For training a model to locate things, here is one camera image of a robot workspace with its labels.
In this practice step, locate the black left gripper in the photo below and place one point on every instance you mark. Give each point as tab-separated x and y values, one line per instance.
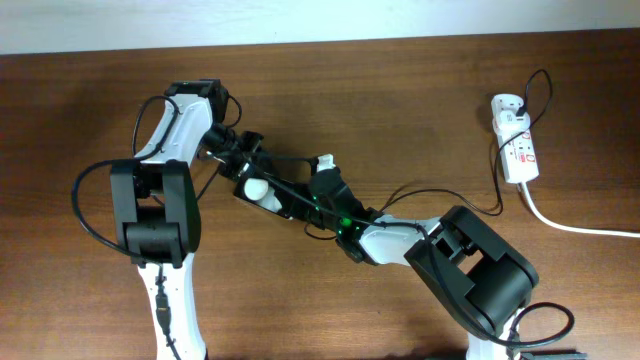
255	139

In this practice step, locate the black Galaxy smartphone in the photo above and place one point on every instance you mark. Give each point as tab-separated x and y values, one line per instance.
260	193

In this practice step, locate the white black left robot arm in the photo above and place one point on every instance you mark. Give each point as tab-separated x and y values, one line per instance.
156	207

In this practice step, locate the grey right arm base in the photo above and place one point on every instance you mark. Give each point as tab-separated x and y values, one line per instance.
553	356

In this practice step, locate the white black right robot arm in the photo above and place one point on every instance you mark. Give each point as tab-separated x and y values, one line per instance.
482	281

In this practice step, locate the white USB charger adapter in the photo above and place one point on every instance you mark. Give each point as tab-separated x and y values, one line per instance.
507	122

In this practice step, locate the white power strip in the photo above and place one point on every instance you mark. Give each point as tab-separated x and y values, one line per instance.
517	154

